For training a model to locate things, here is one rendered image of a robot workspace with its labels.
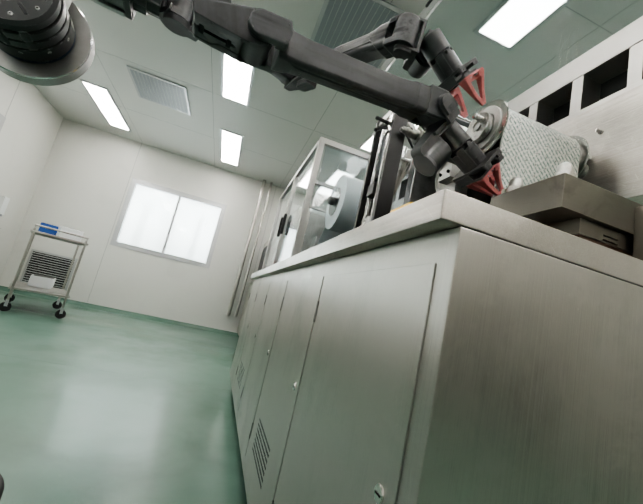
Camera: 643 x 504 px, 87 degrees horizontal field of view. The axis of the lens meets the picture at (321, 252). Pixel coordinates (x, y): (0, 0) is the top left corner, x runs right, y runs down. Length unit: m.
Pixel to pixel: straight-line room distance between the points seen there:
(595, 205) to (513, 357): 0.34
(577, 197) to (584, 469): 0.40
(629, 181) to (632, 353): 0.54
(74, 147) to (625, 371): 6.89
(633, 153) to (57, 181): 6.72
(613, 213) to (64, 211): 6.58
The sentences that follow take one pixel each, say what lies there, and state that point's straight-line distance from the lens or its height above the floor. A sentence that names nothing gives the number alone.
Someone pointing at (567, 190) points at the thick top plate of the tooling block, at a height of 1.00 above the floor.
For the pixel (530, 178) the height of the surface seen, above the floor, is 1.13.
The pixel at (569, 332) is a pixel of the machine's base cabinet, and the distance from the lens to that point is 0.56.
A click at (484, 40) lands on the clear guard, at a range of 1.63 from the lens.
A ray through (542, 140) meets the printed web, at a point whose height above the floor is 1.24.
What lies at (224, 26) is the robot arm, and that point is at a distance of 0.65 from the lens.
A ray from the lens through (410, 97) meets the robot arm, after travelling 0.76.
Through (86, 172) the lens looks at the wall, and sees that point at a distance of 6.77.
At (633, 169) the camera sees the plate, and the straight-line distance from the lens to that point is 1.11.
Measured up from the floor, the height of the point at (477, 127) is 1.25.
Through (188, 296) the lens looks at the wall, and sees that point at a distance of 6.18.
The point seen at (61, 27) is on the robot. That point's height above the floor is 1.12.
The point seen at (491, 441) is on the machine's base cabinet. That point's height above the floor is 0.62.
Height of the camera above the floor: 0.72
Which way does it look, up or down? 10 degrees up
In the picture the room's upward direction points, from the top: 13 degrees clockwise
